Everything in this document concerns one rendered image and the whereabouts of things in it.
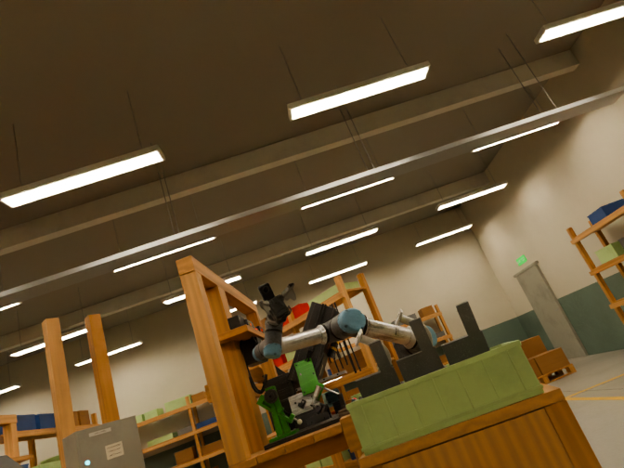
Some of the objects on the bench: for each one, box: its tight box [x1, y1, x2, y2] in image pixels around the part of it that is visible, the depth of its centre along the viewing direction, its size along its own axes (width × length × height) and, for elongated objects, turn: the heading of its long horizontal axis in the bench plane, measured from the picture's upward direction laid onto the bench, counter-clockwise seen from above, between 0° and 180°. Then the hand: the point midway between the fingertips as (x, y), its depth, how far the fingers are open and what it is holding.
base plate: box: [264, 413, 342, 450], centre depth 276 cm, size 42×110×2 cm, turn 132°
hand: (276, 291), depth 169 cm, fingers open, 14 cm apart
